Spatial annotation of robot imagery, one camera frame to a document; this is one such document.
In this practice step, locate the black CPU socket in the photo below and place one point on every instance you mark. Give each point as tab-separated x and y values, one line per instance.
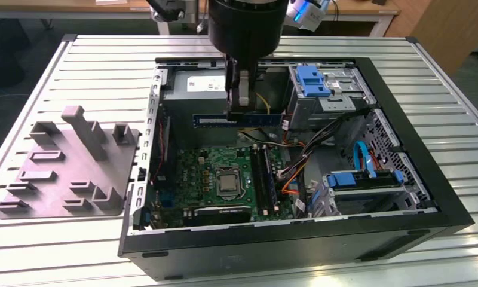
229	171

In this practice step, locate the dark RAM stick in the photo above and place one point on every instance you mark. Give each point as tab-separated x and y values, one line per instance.
271	179

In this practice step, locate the hard disk in blue carrier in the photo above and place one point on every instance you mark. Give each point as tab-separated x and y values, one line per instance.
342	180

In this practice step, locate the blue drive latch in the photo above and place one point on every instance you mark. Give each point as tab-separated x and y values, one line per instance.
310	80

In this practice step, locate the black PC case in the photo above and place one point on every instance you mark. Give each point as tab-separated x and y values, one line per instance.
262	254

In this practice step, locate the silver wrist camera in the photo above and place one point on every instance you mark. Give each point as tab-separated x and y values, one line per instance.
166	12

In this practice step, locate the silver CPU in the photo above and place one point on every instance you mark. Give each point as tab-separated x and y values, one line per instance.
227	183

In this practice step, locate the green motherboard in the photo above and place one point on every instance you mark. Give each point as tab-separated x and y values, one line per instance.
190	167

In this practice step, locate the metal drive cage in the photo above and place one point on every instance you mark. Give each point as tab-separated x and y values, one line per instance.
334	104

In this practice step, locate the grey power supply unit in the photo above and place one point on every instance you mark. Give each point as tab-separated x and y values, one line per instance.
198	137

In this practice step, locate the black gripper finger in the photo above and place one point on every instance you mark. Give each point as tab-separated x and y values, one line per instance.
242	89

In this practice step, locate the black graphics card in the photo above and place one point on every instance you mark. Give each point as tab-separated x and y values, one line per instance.
222	216

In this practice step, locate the blue expansion slot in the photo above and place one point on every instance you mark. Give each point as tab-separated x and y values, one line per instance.
166	200

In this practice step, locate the metal disk bay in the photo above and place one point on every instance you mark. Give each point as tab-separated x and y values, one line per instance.
322	206

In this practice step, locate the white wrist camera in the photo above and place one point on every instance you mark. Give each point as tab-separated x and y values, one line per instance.
310	18

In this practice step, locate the black RAM slot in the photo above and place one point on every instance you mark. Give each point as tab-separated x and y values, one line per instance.
257	179

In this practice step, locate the wooden cabinet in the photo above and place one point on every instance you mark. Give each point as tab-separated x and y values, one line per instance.
442	30

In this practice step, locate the grey parts rack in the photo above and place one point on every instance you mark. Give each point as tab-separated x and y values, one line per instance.
83	167

